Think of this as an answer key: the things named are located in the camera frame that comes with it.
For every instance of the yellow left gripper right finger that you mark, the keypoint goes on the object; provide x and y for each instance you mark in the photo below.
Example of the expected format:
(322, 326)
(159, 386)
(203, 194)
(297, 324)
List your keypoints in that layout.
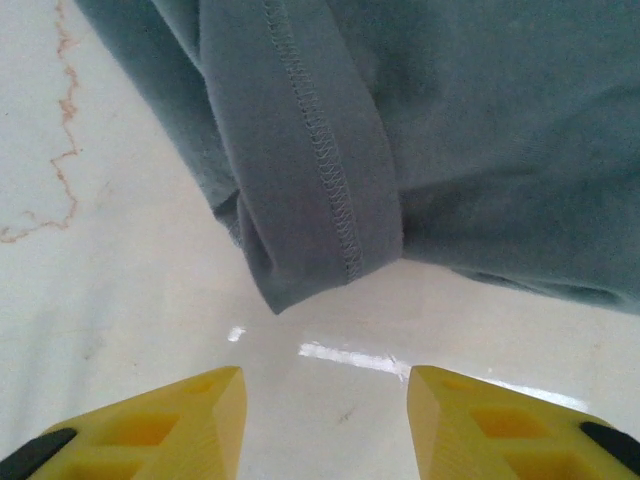
(480, 430)

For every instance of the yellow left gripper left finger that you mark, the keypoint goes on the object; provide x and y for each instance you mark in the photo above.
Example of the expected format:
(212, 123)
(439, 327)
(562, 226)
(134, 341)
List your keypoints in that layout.
(190, 430)

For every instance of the grey t-shirt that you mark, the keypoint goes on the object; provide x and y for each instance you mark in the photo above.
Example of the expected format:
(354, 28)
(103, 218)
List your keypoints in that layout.
(450, 125)

